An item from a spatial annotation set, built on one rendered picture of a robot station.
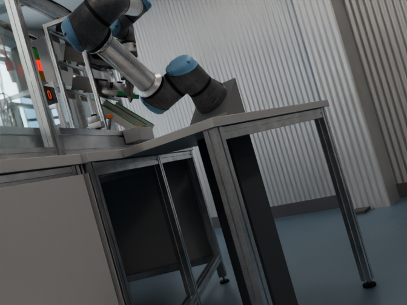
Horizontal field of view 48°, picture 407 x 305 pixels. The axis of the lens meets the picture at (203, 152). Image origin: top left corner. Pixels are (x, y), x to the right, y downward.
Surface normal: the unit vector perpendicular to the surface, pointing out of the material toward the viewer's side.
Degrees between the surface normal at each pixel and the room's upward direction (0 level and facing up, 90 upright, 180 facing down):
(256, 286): 90
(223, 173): 90
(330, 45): 90
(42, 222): 90
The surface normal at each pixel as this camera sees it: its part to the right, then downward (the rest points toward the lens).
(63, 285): 0.94, -0.27
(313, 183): -0.60, 0.15
